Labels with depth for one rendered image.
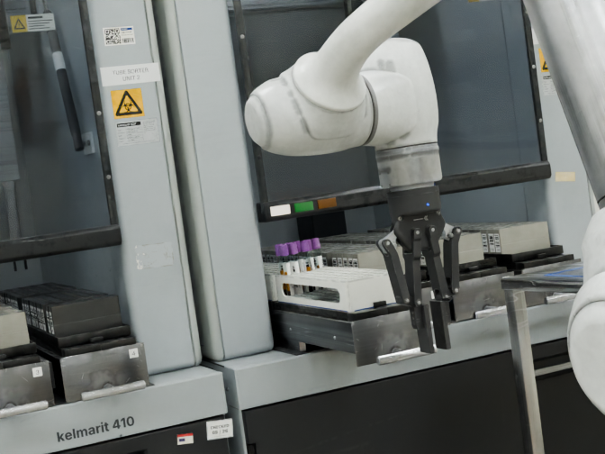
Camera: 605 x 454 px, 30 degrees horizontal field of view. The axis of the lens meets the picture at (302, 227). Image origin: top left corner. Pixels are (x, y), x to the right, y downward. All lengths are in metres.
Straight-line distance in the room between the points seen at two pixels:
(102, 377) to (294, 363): 0.33
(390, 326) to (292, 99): 0.44
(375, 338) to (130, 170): 0.50
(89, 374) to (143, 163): 0.37
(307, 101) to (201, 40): 0.53
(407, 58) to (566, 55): 0.57
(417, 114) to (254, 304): 0.55
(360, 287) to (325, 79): 0.42
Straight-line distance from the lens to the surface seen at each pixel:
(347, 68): 1.45
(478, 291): 2.07
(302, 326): 1.90
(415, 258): 1.61
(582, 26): 1.05
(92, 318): 1.88
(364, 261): 2.04
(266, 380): 1.90
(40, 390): 1.79
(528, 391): 1.94
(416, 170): 1.58
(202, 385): 1.86
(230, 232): 1.96
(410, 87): 1.58
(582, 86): 1.04
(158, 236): 1.92
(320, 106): 1.47
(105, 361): 1.81
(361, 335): 1.73
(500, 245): 2.19
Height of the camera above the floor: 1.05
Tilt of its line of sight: 3 degrees down
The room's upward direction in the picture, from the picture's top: 8 degrees counter-clockwise
